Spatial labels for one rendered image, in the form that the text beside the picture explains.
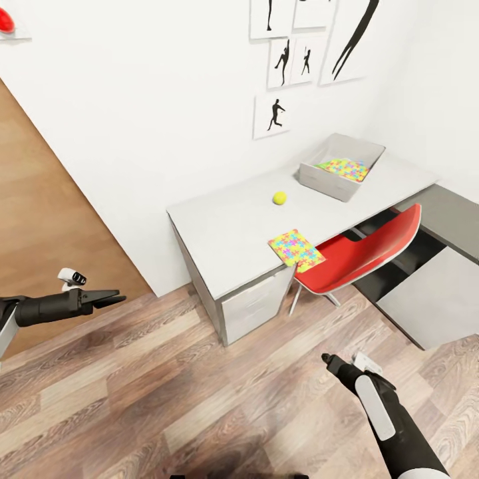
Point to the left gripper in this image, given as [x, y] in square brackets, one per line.
[76, 302]

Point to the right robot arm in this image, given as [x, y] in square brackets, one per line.
[404, 448]

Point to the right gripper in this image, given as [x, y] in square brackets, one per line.
[338, 367]

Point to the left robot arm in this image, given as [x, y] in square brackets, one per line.
[24, 311]

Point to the jigsaw puzzle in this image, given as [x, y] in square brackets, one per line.
[348, 170]
[293, 248]

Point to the toy box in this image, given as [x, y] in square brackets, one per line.
[338, 146]

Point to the tennis ball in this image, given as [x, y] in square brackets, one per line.
[280, 198]

